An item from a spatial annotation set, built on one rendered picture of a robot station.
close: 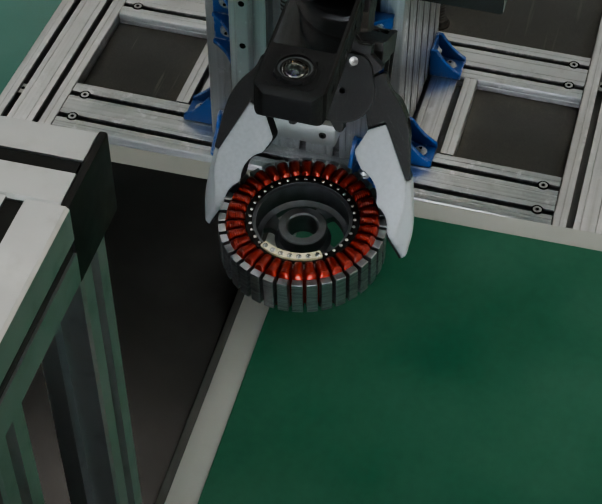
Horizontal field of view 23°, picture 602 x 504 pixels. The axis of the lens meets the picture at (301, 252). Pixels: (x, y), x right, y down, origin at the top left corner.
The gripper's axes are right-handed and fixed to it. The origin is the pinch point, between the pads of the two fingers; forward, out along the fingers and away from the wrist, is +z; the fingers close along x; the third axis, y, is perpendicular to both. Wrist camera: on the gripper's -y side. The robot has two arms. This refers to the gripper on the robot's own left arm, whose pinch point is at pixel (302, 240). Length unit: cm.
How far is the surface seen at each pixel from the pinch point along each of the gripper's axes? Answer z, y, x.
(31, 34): 17, 135, 73
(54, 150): -14.0, -37.2, 4.2
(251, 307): 6.1, 1.8, 3.4
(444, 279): 3.2, 6.7, -9.4
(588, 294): 2.7, 7.6, -19.5
